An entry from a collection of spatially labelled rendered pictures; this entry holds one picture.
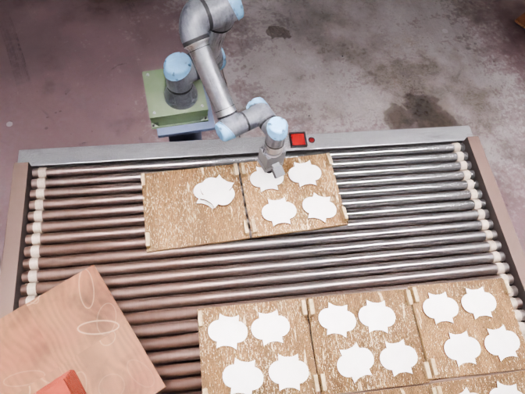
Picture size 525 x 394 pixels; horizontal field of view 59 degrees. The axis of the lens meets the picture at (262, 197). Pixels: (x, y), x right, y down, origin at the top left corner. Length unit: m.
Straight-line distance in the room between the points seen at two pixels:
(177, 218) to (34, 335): 0.65
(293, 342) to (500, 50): 3.29
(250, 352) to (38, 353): 0.71
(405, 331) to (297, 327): 0.42
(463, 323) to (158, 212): 1.28
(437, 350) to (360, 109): 2.06
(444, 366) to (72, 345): 1.33
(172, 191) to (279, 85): 1.77
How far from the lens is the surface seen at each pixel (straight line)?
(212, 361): 1.77
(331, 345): 1.82
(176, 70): 2.01
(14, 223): 2.04
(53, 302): 1.79
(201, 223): 1.91
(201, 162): 2.06
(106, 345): 1.71
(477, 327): 2.05
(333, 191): 2.03
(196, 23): 1.65
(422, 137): 2.35
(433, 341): 1.96
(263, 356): 1.78
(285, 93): 3.50
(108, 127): 3.34
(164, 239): 1.89
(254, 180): 1.99
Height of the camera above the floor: 2.69
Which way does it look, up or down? 63 degrees down
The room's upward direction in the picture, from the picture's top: 12 degrees clockwise
